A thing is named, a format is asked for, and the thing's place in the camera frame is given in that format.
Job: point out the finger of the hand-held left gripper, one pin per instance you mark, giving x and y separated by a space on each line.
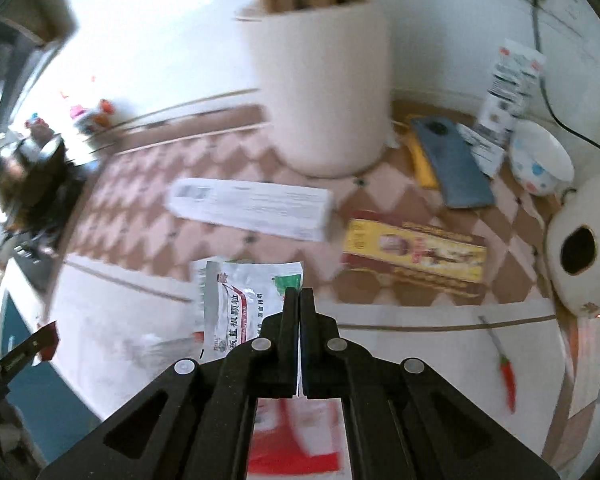
25 350

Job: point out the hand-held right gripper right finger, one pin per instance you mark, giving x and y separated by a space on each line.
307 340

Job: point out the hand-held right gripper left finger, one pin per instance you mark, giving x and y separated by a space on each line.
290 340

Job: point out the white medicine sachet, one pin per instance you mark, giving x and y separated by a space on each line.
240 300

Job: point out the red and white packet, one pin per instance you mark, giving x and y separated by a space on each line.
300 440

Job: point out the long white carton box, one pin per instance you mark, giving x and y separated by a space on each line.
250 207

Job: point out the blue stove-side cabinet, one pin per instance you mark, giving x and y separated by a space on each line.
45 390

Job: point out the yellow printed carton box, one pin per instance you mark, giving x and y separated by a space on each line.
415 252

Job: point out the red chili pepper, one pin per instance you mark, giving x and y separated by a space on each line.
507 380

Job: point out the checkered tablecloth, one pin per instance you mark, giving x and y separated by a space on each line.
145 185

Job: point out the yellow flat packet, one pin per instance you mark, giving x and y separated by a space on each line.
424 167

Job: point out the blue-grey smartphone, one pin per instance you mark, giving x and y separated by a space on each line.
455 165

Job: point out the white utensil holder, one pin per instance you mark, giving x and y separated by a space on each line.
325 90

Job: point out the small white leaflet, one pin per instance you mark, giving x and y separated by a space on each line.
486 152

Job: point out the white polka dot bowl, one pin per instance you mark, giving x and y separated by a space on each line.
535 160

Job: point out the tall white printed box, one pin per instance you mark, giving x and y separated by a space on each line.
510 90

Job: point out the colourful wall stickers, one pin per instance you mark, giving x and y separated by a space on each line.
90 112

